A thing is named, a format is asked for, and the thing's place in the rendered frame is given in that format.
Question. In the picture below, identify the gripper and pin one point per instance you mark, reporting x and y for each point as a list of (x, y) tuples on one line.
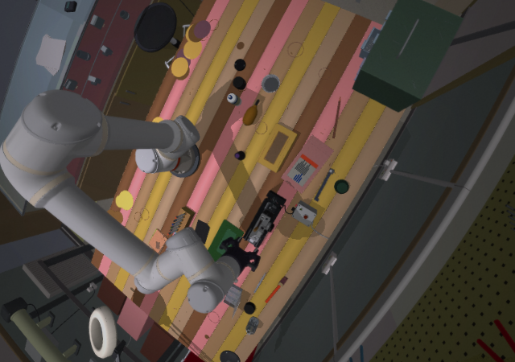
[(244, 260)]

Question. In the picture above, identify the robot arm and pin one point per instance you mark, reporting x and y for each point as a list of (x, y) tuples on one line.
[(60, 124)]

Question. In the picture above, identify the yellow tray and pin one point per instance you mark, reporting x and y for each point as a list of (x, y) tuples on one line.
[(267, 155)]

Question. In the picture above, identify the grey tweezers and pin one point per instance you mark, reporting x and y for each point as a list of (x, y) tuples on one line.
[(260, 283)]

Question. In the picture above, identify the grey striped box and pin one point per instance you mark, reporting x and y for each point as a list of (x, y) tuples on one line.
[(233, 295)]

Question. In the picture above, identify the green mat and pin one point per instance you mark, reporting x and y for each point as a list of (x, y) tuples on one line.
[(220, 233)]

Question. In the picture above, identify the black round cap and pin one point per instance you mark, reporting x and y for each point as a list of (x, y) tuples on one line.
[(239, 82), (249, 307), (240, 64)]

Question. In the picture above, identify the black small box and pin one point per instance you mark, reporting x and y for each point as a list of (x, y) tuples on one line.
[(202, 230)]

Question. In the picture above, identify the clear glass jar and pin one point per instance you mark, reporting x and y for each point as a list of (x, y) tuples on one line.
[(252, 325)]

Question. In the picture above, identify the grey control box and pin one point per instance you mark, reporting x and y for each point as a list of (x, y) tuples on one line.
[(303, 212)]

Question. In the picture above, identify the white clamp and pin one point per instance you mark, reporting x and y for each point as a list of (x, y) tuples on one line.
[(329, 263), (388, 169)]

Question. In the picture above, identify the wooden screwdriver rack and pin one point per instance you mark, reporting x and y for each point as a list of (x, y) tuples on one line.
[(182, 220)]

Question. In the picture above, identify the black round disc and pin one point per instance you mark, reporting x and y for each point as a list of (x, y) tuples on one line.
[(228, 356)]

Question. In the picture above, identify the grey blue flat tool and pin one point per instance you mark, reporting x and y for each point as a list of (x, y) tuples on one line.
[(324, 185)]

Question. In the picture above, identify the purple small cylinder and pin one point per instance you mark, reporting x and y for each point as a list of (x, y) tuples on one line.
[(240, 155)]

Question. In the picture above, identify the green round dish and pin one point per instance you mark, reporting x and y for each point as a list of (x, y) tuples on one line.
[(341, 186)]

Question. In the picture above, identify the pink chart paper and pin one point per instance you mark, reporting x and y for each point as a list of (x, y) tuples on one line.
[(318, 149)]

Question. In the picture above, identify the yellow round disc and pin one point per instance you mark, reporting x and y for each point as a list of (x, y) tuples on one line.
[(180, 67), (124, 200), (192, 49)]

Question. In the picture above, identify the brown blower bulb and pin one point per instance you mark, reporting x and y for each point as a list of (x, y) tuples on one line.
[(250, 114)]

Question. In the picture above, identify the white blue round lens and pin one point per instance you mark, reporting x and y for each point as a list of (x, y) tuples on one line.
[(232, 98)]

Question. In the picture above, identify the brown pencil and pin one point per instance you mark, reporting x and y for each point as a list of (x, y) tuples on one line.
[(336, 116)]

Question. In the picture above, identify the grey round tin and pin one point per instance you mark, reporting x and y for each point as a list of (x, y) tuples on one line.
[(270, 83)]

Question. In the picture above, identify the grey slatted rack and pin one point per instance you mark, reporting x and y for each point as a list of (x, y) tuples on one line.
[(60, 269)]

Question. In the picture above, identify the olive pegboard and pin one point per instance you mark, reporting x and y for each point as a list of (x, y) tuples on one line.
[(462, 281)]

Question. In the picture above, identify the olive green cylinder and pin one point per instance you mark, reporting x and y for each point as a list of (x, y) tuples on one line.
[(32, 331)]

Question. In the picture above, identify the purple round disc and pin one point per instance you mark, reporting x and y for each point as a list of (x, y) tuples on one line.
[(202, 29)]

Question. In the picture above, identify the black round stool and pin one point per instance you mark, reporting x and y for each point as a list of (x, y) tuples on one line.
[(156, 26)]

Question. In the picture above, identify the dark green cabinet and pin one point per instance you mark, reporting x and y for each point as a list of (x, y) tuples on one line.
[(406, 48)]

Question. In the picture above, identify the maroon shelf unit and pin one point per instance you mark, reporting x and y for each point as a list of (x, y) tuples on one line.
[(112, 32)]

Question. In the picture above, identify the pale paper sheet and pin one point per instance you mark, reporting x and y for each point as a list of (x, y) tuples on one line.
[(51, 54)]

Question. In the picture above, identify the grey blue cabinet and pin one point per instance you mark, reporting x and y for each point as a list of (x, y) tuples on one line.
[(36, 16)]

